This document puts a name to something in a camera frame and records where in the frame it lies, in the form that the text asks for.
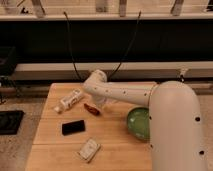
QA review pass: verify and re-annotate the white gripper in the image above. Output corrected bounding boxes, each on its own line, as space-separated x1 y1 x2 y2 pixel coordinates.
92 95 116 108

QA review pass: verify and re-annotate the red dried chili pepper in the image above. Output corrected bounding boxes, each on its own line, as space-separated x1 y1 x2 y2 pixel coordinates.
84 103 100 116

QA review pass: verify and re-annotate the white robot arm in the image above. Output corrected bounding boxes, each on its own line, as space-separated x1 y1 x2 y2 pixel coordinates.
83 70 208 171

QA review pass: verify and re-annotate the black smartphone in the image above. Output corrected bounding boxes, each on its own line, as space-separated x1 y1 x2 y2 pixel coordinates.
62 120 85 135

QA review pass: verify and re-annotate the green ceramic bowl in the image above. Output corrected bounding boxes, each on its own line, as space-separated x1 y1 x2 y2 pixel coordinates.
126 107 150 141

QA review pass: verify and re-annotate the small white box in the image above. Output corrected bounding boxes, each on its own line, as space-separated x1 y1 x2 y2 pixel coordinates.
78 138 101 163

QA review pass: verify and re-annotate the black floor mat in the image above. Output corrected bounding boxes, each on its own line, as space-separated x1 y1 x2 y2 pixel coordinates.
0 110 24 135

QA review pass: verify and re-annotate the right wall outlet plug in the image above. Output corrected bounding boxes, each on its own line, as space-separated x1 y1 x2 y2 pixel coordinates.
178 68 188 82

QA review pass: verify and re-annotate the left black hanging cable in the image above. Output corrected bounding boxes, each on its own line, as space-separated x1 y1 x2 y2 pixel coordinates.
62 11 82 81

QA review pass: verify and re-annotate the black hanging cable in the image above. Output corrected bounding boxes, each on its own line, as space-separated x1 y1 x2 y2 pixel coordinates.
62 11 82 81
107 10 142 82

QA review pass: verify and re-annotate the right black hanging cable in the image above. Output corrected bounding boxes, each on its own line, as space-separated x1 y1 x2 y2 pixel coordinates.
107 10 142 82

